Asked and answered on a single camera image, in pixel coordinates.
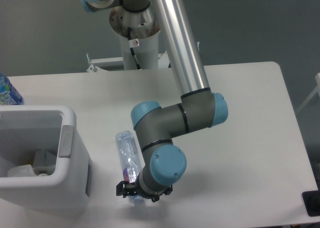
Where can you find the clear plastic wrapper bag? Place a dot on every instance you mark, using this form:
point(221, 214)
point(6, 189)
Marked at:
point(44, 164)

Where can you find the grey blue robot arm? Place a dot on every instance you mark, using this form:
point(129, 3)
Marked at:
point(156, 126)

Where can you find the white furniture leg at right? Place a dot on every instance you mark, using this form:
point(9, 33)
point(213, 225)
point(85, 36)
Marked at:
point(313, 96)

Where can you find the blue labelled water bottle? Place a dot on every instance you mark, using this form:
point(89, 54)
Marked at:
point(8, 93)

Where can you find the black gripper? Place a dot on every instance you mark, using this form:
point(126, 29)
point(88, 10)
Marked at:
point(126, 189)

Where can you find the black clamp at table corner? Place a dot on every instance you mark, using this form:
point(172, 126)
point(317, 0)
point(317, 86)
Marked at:
point(311, 201)

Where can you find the white plastic trash can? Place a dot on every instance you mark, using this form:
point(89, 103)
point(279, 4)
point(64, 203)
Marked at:
point(24, 129)

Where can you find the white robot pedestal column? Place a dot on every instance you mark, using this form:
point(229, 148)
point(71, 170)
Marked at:
point(137, 25)

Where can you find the crushed clear plastic bottle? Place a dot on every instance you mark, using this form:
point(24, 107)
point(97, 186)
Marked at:
point(128, 156)

